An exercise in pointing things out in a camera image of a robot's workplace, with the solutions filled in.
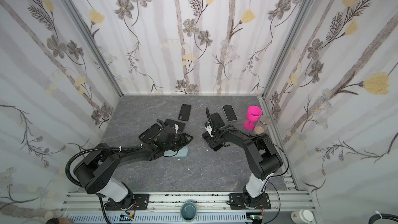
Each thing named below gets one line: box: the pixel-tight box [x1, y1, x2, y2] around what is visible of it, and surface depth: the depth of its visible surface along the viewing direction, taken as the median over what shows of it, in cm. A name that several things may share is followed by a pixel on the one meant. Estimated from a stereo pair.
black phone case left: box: [138, 123, 161, 143], surface depth 102 cm
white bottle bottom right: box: [290, 208, 315, 224], surface depth 65 cm
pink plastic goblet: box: [243, 105, 263, 131], surface depth 95 cm
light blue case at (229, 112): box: [221, 103, 238, 122], surface depth 113 cm
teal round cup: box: [180, 201, 198, 222], surface depth 73 cm
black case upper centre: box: [178, 104, 192, 122], surface depth 113 cm
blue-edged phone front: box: [222, 104, 238, 121], surface depth 113 cm
